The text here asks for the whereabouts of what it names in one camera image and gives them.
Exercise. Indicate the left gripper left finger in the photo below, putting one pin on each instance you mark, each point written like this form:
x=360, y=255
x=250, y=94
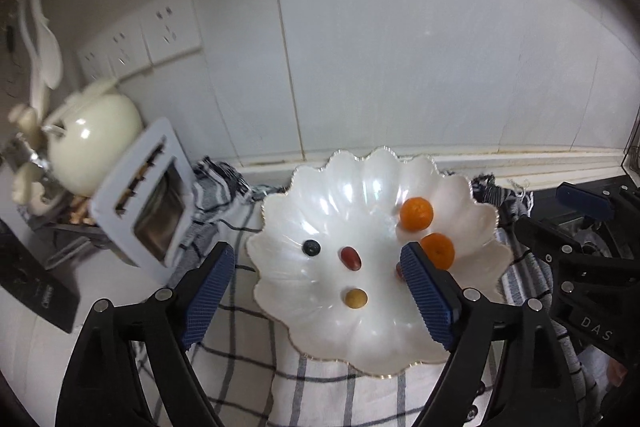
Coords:
x=102, y=386

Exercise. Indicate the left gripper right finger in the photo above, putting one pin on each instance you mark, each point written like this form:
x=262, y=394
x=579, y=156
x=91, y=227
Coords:
x=533, y=386

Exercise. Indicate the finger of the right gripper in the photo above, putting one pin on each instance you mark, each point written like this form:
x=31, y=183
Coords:
x=551, y=244
x=609, y=203

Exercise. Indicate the large orange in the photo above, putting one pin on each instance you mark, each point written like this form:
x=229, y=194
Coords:
x=439, y=249

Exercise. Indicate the small mandarin orange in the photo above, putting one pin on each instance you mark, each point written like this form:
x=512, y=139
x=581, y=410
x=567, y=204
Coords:
x=416, y=214

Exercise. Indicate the brown longan fruit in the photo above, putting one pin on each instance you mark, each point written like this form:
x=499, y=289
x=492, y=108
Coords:
x=355, y=298

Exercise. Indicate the red grape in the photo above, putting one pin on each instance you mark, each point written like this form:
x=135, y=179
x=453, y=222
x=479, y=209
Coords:
x=399, y=272
x=350, y=258

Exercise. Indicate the small dark blueberry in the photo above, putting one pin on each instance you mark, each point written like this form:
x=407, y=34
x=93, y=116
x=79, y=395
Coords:
x=311, y=248

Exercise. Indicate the person right hand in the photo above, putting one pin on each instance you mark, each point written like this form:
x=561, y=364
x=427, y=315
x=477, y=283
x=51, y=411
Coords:
x=616, y=372

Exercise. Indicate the black knife block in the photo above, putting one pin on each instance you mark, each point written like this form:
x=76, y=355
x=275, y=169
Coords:
x=34, y=287

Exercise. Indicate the checkered white black cloth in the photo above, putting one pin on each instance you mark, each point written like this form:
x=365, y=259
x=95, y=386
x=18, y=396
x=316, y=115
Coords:
x=253, y=376

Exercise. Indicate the white scalloped bowl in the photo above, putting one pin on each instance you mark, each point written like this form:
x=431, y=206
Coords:
x=355, y=201

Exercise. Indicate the cream ceramic kettle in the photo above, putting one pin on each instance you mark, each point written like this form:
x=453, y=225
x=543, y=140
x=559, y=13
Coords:
x=89, y=133

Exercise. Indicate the white hanging ladle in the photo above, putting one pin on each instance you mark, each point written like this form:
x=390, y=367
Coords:
x=38, y=94

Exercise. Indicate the white hanging spoon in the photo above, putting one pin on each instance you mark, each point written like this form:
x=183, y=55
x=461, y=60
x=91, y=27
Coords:
x=48, y=49

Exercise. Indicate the white wall socket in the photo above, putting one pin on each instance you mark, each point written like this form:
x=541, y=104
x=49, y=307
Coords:
x=126, y=48
x=94, y=62
x=170, y=29

